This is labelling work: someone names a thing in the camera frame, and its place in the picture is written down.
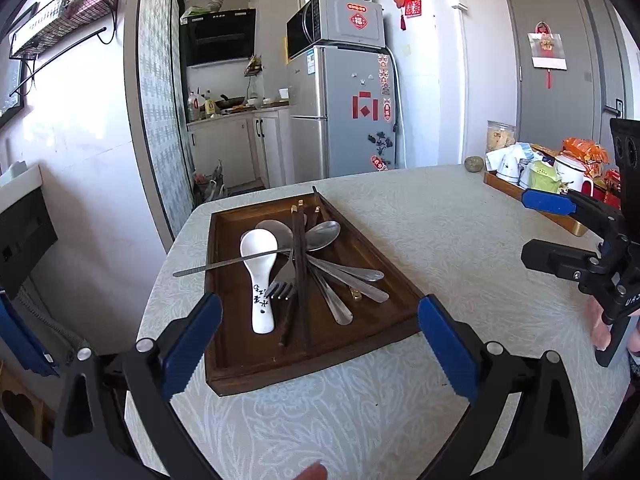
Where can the grey microwave oven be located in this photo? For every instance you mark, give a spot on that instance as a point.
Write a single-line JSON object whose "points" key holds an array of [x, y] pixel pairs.
{"points": [[355, 22]]}

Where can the white blue cup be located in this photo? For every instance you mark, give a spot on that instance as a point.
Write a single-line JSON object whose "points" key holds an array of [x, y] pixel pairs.
{"points": [[509, 167]]}

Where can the black range hood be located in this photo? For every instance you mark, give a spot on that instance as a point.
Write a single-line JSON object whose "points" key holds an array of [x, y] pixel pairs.
{"points": [[220, 36]]}

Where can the patterned sliding door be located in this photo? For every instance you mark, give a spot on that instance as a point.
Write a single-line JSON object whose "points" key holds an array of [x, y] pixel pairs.
{"points": [[154, 88]]}

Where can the green cabbage shaped pot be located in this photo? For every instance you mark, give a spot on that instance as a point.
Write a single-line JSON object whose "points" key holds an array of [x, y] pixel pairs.
{"points": [[540, 176]]}

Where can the black wire wall shelf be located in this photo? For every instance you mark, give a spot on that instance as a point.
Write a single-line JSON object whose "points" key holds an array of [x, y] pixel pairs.
{"points": [[41, 28]]}

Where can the left hand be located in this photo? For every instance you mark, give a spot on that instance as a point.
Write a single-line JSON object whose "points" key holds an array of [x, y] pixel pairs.
{"points": [[315, 471]]}

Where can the dark wooden tray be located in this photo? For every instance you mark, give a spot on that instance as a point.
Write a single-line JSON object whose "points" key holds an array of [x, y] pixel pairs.
{"points": [[238, 360]]}

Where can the white kitchen cabinet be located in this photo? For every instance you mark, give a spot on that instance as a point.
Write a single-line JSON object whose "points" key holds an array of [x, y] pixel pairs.
{"points": [[251, 148]]}

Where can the steel table knife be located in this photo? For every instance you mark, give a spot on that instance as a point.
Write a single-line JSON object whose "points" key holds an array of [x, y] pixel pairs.
{"points": [[221, 264]]}

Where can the plastic snack jar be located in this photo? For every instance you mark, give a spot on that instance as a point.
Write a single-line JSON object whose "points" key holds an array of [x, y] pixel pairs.
{"points": [[499, 135]]}

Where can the wall calendar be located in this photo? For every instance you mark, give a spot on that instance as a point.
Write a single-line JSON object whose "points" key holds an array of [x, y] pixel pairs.
{"points": [[547, 51]]}

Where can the grey refrigerator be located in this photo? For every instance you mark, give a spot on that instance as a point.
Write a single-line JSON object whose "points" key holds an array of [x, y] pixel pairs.
{"points": [[343, 112]]}

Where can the white ceramic spoon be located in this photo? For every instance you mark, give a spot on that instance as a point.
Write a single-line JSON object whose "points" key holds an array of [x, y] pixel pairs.
{"points": [[262, 245]]}

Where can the wooden tray with cups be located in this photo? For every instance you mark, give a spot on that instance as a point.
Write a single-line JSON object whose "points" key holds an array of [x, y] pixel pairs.
{"points": [[557, 208]]}

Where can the dark chopstick gold tip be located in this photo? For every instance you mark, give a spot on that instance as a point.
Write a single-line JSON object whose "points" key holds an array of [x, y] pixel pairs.
{"points": [[297, 303]]}

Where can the right hand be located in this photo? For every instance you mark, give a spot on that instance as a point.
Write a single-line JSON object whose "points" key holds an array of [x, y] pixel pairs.
{"points": [[609, 340]]}

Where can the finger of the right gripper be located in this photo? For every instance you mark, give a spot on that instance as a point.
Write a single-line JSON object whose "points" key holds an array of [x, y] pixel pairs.
{"points": [[591, 213], [568, 263]]}

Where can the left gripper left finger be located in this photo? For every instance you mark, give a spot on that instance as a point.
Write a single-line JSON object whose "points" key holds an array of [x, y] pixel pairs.
{"points": [[91, 439]]}

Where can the grey door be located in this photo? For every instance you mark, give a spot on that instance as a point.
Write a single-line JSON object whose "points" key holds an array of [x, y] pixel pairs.
{"points": [[573, 71]]}

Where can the white sink cabinet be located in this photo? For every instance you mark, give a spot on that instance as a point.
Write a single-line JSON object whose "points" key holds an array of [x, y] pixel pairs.
{"points": [[27, 231]]}

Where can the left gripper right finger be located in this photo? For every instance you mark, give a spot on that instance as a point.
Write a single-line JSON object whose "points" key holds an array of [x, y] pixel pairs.
{"points": [[543, 441]]}

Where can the steel fork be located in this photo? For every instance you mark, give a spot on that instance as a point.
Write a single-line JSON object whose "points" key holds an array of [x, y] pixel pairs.
{"points": [[283, 285]]}

